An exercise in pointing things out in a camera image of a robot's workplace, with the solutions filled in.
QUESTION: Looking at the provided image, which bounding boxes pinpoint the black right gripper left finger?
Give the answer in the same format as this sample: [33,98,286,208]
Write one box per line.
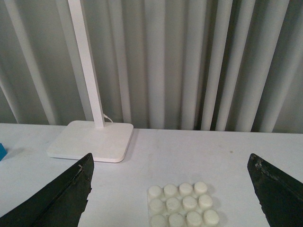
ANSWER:
[0,153,94,227]

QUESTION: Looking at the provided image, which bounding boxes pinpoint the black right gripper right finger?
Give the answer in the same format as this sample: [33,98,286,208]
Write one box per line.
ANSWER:
[247,153,303,227]

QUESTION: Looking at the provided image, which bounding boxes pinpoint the white studded base plate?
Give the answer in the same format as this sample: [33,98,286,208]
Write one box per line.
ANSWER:
[147,181,220,227]

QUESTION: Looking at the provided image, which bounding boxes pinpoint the blue three-stud block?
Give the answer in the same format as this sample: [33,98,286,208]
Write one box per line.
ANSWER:
[0,143,7,161]

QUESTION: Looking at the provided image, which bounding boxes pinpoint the white desk lamp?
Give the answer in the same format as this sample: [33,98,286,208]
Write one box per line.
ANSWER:
[47,0,134,163]

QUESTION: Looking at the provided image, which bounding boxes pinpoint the grey pleated curtain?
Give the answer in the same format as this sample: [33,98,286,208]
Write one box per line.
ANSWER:
[0,0,303,133]

